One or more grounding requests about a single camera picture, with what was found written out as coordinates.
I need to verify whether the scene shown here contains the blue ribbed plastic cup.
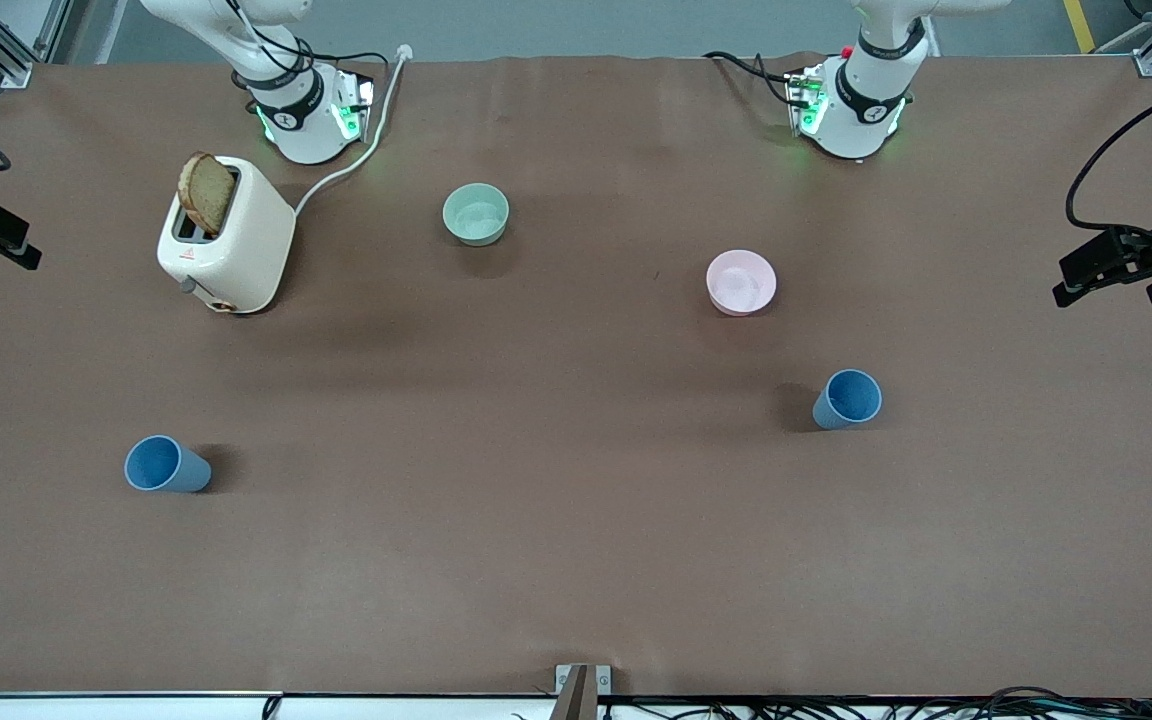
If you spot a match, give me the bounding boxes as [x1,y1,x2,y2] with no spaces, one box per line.
[812,368,883,432]
[124,434,213,494]

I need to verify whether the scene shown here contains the brown bread slice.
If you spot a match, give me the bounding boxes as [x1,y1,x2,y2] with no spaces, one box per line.
[177,151,237,237]

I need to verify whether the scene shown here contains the cream white toaster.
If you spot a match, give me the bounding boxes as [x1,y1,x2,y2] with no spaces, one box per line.
[156,155,297,316]

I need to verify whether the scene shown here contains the pink bowl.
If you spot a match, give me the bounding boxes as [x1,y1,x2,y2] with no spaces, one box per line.
[705,249,778,318]

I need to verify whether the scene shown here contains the mint green bowl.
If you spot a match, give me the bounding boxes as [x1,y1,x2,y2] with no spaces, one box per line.
[441,182,511,247]

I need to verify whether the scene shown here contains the brown table cover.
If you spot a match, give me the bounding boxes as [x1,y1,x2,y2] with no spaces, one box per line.
[0,53,1152,699]

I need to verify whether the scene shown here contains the white toaster power cable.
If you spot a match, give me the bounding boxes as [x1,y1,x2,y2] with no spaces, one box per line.
[293,44,414,216]

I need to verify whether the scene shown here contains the black right arm base cable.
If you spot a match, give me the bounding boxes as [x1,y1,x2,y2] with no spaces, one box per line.
[308,50,393,71]

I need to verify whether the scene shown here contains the black arm base cable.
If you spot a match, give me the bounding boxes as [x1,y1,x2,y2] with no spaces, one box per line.
[704,50,799,106]
[308,50,393,71]

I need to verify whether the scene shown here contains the black left arm base cable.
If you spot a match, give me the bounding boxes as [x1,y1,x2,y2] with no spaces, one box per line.
[704,50,799,106]

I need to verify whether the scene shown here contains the black cable bundle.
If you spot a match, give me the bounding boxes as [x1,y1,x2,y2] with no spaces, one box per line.
[506,684,1152,720]

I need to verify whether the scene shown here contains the grey metal mount bracket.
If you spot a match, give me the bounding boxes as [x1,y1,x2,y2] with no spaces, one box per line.
[554,664,613,720]

